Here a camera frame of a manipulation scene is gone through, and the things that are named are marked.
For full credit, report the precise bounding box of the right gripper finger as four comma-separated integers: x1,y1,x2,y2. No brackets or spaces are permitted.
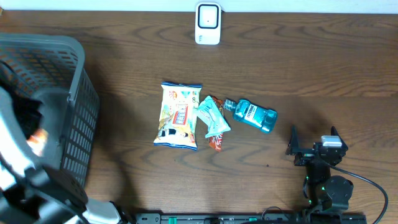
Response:
285,126,299,156
331,126,348,151

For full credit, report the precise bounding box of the small orange box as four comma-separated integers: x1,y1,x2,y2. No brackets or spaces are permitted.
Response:
27,128,49,156

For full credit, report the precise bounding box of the blue mouthwash bottle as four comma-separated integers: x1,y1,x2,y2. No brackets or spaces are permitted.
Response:
223,99,278,133

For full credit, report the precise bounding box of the orange chocolate bar wrapper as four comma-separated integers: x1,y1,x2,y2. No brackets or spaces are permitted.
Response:
208,96,224,152

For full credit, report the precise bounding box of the light green wipes packet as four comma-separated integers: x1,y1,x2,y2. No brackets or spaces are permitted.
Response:
196,96,231,138

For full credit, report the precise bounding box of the yellow snack bag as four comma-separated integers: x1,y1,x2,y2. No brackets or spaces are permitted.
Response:
154,82,202,151

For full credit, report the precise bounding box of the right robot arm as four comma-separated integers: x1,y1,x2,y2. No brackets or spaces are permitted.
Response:
286,127,353,223

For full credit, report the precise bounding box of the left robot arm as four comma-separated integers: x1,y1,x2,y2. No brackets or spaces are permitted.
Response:
1,60,131,223

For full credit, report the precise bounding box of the white barcode scanner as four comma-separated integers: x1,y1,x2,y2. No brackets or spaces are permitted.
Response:
195,2,222,45

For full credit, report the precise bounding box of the grey plastic basket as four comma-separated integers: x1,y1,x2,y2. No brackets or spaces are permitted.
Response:
1,33,100,185

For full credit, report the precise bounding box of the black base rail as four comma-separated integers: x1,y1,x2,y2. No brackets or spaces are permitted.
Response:
134,212,367,224

